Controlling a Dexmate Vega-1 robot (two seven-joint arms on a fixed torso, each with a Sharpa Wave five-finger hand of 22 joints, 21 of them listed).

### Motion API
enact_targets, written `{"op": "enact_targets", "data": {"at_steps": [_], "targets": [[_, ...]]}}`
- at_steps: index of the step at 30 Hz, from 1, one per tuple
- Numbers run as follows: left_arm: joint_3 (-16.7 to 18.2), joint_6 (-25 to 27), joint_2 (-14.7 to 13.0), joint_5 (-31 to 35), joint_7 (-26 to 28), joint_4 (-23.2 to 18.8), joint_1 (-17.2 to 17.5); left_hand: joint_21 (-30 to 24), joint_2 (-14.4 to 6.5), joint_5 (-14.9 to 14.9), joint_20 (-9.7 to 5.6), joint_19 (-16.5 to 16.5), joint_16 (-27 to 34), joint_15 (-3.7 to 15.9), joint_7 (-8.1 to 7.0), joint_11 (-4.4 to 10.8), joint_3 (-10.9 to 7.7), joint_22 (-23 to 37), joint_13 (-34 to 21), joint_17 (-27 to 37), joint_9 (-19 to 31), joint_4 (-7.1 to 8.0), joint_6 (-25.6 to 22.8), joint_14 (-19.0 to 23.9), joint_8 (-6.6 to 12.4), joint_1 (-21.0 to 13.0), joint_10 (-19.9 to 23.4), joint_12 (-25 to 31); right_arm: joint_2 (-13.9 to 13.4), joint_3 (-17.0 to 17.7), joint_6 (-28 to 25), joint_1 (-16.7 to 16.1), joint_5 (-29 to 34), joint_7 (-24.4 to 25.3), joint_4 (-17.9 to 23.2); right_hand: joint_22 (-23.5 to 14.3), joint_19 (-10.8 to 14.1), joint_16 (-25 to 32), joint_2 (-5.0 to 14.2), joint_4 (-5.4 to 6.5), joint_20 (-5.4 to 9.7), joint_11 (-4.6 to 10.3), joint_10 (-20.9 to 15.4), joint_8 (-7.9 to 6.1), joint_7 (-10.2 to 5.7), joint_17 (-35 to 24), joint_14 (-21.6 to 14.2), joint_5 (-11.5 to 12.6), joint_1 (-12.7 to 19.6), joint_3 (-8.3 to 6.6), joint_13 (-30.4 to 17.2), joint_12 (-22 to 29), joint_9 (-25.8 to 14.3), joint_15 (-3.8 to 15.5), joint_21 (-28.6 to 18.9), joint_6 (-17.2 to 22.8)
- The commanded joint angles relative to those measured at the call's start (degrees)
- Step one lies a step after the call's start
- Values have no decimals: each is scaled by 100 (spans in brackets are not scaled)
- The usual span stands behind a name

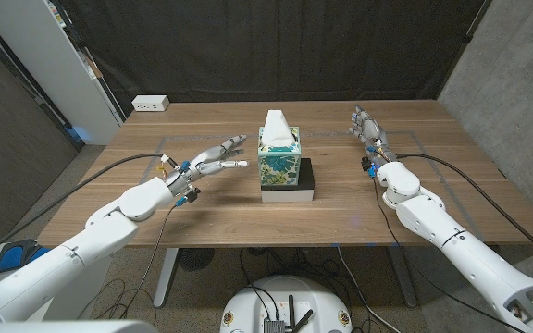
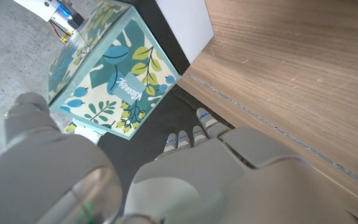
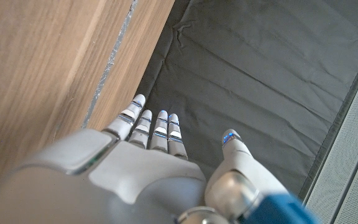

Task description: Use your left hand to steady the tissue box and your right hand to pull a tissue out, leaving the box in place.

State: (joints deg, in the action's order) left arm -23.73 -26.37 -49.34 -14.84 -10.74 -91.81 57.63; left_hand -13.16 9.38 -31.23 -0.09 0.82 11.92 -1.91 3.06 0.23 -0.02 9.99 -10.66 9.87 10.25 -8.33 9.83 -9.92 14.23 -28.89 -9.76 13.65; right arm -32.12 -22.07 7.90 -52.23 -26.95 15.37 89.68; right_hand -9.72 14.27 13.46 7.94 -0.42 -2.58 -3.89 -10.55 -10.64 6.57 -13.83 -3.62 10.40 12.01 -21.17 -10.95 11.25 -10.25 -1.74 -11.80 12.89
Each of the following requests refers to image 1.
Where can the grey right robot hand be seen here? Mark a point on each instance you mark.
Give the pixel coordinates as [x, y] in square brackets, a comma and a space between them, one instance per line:
[372, 131]

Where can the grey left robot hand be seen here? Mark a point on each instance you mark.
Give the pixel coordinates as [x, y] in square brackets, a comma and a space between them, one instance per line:
[202, 166]

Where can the teal floral tissue box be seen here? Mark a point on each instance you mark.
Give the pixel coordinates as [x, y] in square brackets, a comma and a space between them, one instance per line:
[279, 166]

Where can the white tissue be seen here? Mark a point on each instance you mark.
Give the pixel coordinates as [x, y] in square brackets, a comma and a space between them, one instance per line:
[277, 127]

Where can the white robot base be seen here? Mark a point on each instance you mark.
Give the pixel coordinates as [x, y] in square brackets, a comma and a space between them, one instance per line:
[248, 305]

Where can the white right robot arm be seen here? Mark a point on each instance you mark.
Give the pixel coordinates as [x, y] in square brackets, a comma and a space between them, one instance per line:
[461, 250]

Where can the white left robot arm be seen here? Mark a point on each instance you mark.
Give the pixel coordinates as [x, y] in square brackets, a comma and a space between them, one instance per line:
[86, 245]

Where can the small grey electronics box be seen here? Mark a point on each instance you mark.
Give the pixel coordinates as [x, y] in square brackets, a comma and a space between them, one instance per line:
[274, 326]

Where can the black foam block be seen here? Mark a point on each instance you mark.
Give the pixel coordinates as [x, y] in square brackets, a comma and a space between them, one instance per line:
[306, 176]

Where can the white power strip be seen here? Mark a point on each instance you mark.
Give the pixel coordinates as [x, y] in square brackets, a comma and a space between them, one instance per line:
[150, 103]

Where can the white base block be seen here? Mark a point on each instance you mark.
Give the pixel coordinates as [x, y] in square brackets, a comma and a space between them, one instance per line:
[287, 195]

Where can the black round floor fan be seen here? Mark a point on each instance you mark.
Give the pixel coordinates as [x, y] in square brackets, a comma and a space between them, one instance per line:
[195, 258]

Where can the white table leg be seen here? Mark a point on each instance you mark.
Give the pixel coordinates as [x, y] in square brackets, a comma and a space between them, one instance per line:
[167, 273]

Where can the black curtain backdrop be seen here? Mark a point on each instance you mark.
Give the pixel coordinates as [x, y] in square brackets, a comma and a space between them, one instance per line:
[271, 46]

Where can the grey table leg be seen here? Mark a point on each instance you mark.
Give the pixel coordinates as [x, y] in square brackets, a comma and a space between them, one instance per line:
[404, 277]

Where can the upright black antenna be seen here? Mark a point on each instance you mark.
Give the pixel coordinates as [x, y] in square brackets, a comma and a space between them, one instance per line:
[291, 310]

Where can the slanted black antenna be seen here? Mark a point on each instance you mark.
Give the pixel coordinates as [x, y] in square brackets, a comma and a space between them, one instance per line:
[304, 320]

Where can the white cabinet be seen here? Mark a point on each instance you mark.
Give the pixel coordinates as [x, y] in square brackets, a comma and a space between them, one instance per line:
[49, 60]

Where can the blue and black pad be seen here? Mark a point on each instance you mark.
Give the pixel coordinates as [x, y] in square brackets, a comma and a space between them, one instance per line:
[12, 256]

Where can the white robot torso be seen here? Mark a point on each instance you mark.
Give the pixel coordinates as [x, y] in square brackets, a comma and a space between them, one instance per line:
[63, 327]

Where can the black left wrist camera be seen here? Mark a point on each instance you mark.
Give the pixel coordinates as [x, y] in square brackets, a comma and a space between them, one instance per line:
[193, 194]

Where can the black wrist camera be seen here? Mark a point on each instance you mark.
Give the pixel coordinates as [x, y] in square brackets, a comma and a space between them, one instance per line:
[193, 194]
[366, 164]

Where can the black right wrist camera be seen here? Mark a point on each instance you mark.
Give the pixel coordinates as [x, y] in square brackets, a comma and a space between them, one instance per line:
[366, 164]

